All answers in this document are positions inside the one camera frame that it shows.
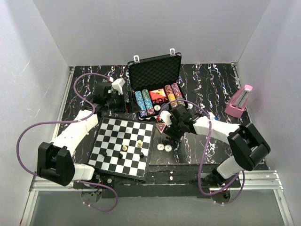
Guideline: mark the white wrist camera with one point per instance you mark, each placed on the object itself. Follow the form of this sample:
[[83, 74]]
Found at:
[[118, 85], [165, 116]]

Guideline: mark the red playing card deck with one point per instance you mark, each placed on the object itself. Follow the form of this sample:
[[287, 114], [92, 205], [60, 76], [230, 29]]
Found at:
[[157, 94]]

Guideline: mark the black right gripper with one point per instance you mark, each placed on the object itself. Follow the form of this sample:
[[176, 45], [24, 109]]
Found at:
[[170, 131]]

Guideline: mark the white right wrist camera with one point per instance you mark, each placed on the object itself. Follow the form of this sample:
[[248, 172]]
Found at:
[[165, 116]]

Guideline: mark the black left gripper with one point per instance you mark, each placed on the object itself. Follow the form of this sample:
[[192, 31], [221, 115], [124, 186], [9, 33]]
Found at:
[[122, 109]]

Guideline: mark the red yellow chip column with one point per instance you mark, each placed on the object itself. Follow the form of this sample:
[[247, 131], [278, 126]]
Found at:
[[171, 94]]

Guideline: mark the grey white chip stack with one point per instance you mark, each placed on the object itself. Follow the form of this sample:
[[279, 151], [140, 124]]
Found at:
[[190, 106]]

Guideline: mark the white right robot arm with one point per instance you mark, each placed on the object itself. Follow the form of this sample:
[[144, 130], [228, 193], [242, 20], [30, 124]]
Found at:
[[247, 145]]

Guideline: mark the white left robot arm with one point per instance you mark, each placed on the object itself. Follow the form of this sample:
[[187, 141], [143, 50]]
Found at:
[[56, 158]]

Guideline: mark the pink metronome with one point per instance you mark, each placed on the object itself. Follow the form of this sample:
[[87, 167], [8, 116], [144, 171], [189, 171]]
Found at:
[[237, 103]]

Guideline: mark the black poker set case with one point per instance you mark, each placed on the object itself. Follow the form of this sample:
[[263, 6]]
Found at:
[[155, 72]]

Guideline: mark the white single chip in case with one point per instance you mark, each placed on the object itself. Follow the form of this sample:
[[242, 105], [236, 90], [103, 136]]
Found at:
[[157, 107]]

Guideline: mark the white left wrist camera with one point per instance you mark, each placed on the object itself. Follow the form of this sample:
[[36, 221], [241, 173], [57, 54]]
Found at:
[[118, 85]]

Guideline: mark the purple red chip column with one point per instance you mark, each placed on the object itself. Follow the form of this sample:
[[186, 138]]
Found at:
[[176, 95]]

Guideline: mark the aluminium rail frame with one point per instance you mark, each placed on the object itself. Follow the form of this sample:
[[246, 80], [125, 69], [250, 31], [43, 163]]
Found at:
[[169, 196]]

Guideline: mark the green blue chip column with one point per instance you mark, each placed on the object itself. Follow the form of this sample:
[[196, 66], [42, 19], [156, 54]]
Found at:
[[148, 102]]

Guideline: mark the light blue chip column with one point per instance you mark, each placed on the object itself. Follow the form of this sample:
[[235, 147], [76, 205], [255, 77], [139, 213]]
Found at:
[[140, 101]]

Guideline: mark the white loose poker chip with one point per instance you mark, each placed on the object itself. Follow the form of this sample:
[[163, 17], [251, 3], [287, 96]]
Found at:
[[160, 147], [168, 148]]

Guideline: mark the triangular all-in marker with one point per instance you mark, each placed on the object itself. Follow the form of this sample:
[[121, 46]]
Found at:
[[161, 127]]

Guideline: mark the black white chess board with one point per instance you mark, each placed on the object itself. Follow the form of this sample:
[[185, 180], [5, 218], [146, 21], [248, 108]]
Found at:
[[114, 133]]

